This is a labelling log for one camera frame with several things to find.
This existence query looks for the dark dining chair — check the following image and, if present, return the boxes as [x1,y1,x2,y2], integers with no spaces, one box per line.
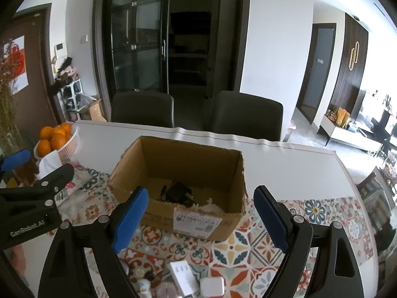
[211,91,284,142]
[111,92,175,128]

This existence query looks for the red and white door poster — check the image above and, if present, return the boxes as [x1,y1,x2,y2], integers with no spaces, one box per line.
[0,36,28,94]

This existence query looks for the yellow bag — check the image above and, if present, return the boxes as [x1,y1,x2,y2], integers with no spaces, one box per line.
[336,107,351,128]

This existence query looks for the patterned cushion chair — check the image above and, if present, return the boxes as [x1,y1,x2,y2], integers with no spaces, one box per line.
[357,164,397,233]

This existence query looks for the small cardboard box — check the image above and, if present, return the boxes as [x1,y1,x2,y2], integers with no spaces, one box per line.
[88,99,107,121]

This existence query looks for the gold wall ornament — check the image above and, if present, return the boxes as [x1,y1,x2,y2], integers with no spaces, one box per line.
[349,41,360,70]

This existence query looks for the brown entrance door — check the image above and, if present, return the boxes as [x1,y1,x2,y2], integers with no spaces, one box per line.
[0,12,59,149]

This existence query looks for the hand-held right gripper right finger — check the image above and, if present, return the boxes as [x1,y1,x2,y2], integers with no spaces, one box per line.
[253,185,365,298]

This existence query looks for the white usb hub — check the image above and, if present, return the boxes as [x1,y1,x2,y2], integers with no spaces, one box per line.
[169,261,199,297]

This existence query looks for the black television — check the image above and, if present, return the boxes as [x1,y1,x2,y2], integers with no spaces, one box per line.
[350,89,367,128]

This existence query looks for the white fruit basket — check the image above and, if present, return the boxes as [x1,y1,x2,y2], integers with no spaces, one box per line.
[33,124,81,162]

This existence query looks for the dark shelving unit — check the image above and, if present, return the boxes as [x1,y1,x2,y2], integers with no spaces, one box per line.
[169,11,214,87]

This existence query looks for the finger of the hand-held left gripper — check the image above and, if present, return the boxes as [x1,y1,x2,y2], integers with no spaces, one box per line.
[0,149,32,181]
[29,163,75,207]

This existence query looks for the white tv console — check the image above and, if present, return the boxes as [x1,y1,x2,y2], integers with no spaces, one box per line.
[319,113,383,157]

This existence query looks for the colourful patterned table mat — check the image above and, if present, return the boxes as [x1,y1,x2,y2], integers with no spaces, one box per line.
[46,161,377,298]

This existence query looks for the dark slatted wall panel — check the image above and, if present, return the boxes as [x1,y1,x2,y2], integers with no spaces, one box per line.
[329,14,369,121]

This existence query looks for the black power adapter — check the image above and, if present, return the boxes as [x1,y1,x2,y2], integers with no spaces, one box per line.
[161,182,194,207]

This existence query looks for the black framed glass door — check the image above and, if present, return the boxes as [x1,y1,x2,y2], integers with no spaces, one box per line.
[102,0,171,95]

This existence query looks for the brown cardboard box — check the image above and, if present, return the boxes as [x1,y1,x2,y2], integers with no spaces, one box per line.
[108,136,247,243]

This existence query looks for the dried yellow branches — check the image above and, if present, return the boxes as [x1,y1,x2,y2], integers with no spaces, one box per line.
[0,68,22,149]

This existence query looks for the white cube charger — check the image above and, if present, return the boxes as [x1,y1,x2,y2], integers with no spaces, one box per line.
[199,276,225,298]

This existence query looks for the white tissue paper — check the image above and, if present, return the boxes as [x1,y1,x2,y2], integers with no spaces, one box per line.
[37,149,70,181]

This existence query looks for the pile of oranges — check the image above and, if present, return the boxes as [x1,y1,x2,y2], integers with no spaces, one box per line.
[36,122,73,157]

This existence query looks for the dark interior door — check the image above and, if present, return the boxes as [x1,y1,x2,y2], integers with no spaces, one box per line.
[296,23,337,125]

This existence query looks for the white shoe rack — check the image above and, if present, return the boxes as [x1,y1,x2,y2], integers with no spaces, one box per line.
[57,79,83,121]

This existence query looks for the person's left hand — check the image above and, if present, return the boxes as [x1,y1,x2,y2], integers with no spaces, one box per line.
[12,244,28,277]

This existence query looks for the pile of plush toys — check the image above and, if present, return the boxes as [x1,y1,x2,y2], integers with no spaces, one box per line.
[53,56,78,86]

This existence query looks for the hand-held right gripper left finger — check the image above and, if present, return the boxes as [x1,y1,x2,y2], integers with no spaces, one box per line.
[37,186,149,298]

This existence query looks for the small white bottle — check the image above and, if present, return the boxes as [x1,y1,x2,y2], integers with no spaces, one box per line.
[136,279,152,298]

